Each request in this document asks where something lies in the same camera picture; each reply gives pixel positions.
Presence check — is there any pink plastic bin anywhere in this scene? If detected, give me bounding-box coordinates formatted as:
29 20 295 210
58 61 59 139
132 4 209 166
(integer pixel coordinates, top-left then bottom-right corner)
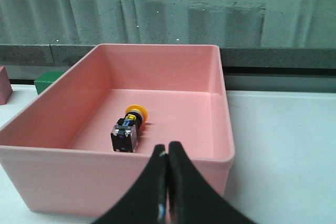
1 44 235 216

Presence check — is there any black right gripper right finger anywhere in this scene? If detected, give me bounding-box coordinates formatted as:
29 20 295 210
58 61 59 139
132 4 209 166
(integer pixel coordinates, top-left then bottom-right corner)
168 142 253 223

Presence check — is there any yellow push button switch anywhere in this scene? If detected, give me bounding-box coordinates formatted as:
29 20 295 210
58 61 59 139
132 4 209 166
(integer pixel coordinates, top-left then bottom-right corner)
110 104 148 153

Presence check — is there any green cube near bin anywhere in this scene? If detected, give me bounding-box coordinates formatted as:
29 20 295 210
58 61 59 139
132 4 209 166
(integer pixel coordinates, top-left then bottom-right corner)
34 71 64 94

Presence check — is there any pink cube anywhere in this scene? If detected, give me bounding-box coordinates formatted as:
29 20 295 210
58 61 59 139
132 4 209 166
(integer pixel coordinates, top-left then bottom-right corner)
0 66 13 105

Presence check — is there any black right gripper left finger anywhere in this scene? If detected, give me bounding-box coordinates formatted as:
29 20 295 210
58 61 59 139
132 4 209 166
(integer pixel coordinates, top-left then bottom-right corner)
94 144 167 223

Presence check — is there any grey stone counter ledge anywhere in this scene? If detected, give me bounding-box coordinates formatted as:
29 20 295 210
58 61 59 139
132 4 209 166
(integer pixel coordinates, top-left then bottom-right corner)
1 0 335 75

